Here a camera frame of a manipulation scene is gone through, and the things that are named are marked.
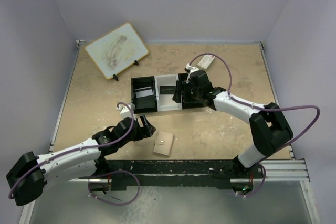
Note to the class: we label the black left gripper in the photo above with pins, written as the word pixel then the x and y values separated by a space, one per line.
pixel 144 131

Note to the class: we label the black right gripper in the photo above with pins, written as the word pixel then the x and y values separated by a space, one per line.
pixel 189 82

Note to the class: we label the beige card holder wallet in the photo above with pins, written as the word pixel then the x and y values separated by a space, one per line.
pixel 163 143

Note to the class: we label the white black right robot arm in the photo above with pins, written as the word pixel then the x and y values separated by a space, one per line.
pixel 269 128

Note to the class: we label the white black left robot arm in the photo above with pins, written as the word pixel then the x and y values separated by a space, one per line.
pixel 33 174

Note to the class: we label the black card in middle bin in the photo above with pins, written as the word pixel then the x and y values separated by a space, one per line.
pixel 167 90

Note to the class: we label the white card in left bin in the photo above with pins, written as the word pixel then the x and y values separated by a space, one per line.
pixel 143 93

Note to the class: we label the black right bin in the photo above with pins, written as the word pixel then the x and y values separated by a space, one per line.
pixel 182 93

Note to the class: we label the black bin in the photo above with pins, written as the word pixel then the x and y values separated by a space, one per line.
pixel 182 93
pixel 144 104

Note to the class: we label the small white red box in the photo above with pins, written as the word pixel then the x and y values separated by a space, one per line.
pixel 206 61

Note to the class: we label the white middle bin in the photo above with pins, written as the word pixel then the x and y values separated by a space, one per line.
pixel 165 101

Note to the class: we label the black left bin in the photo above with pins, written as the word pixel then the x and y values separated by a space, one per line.
pixel 144 104

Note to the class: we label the black board stand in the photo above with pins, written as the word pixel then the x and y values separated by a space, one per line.
pixel 126 72

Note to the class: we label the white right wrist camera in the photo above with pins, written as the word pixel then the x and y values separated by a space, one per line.
pixel 190 69

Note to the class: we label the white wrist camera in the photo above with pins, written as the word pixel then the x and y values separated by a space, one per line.
pixel 190 69
pixel 125 112

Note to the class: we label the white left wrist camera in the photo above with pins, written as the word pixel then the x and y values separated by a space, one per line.
pixel 125 112

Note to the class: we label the white board with wooden frame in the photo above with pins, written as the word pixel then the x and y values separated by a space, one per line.
pixel 117 50

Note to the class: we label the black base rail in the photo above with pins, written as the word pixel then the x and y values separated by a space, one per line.
pixel 217 173

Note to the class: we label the aluminium table frame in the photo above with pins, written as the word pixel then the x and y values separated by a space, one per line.
pixel 192 89

